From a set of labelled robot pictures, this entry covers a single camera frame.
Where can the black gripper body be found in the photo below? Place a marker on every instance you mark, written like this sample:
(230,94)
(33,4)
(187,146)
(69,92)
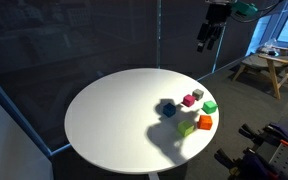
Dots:
(219,14)

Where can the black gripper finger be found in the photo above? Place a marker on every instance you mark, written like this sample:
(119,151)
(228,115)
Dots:
(215,37)
(203,36)

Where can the blue cube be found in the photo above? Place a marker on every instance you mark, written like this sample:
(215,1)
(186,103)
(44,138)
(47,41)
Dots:
(169,109)

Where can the grey cube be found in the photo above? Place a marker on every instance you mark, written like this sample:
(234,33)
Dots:
(198,94)

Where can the pink cube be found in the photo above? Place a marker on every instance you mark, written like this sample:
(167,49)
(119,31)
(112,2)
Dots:
(188,100)

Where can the green cube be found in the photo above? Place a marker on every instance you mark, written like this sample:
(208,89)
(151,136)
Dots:
(210,107)

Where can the orange cube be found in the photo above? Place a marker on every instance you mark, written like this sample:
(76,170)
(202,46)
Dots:
(205,122)

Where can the yellow cube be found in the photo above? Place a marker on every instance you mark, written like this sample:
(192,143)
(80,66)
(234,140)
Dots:
(185,128)

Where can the clear plastic bag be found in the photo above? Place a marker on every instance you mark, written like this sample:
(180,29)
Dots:
(269,49)

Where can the wooden armchair grey seat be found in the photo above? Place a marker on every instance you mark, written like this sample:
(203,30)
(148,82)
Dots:
(274,63)

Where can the purple black spring clamp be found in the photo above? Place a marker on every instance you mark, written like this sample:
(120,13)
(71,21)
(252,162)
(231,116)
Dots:
(280,133)

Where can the black orange clamps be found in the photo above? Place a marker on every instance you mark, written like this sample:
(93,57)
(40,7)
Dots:
(250,163)

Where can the window frame post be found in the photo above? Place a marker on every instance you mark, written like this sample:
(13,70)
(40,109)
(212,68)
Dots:
(217,53)
(158,33)

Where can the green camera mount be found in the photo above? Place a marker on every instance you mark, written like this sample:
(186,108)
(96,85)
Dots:
(245,8)

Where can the blue window corner post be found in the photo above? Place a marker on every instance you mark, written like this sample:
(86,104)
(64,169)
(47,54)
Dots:
(15,115)

